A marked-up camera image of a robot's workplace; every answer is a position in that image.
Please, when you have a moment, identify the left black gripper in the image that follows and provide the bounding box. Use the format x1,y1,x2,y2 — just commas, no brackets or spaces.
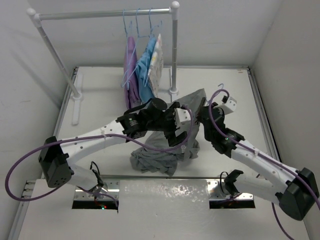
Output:
146,102,187,145

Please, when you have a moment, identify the grey t shirt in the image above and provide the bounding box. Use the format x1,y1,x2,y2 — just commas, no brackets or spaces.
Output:
129,88,207,176

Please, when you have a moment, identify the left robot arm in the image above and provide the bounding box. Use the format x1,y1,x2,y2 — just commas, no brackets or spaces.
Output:
38,98,193,194

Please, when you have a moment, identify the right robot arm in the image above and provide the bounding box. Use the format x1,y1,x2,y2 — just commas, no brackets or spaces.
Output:
196,106,320,221

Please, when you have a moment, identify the purple t shirt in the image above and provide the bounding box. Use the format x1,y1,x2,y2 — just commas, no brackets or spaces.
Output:
121,36,141,109

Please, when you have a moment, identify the white patterned t shirt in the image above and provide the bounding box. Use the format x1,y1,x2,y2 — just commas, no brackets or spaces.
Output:
148,34,164,97

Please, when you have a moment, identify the light blue hanger with purple shirt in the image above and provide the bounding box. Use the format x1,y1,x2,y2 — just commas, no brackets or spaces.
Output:
121,9,138,91

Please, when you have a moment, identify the light blue t shirt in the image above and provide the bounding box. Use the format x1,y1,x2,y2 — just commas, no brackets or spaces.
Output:
135,37,157,103

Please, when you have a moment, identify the light blue hanger with patterned shirt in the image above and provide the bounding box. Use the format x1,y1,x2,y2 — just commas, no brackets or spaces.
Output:
148,7,163,38

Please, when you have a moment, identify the white front cover panel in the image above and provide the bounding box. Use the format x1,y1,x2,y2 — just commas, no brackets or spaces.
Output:
19,180,308,240

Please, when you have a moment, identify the white garment rack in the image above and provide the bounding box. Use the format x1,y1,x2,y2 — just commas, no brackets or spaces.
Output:
26,1,180,126

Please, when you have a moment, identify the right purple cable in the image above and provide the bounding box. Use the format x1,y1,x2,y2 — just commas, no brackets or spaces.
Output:
207,89,320,240

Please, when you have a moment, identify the purple cable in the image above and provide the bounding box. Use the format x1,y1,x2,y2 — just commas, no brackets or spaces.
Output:
207,89,320,240
5,105,196,209

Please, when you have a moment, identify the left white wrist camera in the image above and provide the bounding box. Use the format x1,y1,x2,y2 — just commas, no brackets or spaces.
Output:
174,108,192,128

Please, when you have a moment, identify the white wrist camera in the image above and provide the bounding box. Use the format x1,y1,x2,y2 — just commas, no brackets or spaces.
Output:
217,95,237,115
174,108,192,128

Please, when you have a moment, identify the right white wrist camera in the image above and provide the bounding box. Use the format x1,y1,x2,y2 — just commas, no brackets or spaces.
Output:
217,95,237,115

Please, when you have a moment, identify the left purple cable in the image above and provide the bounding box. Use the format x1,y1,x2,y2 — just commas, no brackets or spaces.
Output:
5,105,196,209

